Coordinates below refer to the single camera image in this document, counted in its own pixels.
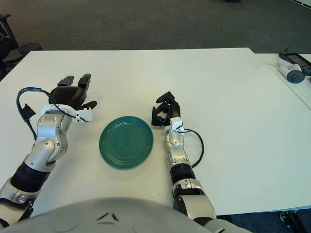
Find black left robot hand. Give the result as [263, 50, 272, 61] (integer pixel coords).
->
[48, 73, 98, 111]

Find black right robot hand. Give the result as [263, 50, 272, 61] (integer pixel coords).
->
[151, 91, 182, 127]

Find green round plate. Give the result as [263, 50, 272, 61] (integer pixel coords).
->
[99, 116, 154, 170]

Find black office chair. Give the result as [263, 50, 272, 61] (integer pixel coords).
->
[0, 14, 25, 81]

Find white grey VR controller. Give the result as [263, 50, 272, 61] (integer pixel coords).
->
[276, 63, 306, 84]

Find silver robot torso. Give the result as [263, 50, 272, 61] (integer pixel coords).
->
[0, 197, 251, 233]

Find black handheld device with screen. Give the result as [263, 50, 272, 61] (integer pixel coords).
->
[278, 49, 311, 69]

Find black wheeled table base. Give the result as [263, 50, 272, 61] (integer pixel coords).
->
[280, 211, 307, 233]

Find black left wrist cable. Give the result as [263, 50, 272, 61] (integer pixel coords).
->
[16, 86, 53, 140]

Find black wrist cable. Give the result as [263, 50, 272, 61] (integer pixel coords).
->
[16, 86, 53, 140]
[183, 128, 204, 168]

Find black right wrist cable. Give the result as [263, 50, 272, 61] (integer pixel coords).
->
[183, 128, 204, 168]

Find black wire mesh wastebasket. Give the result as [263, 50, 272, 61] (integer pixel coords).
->
[18, 42, 43, 56]

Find white thin cable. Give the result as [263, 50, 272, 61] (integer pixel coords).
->
[257, 62, 279, 70]

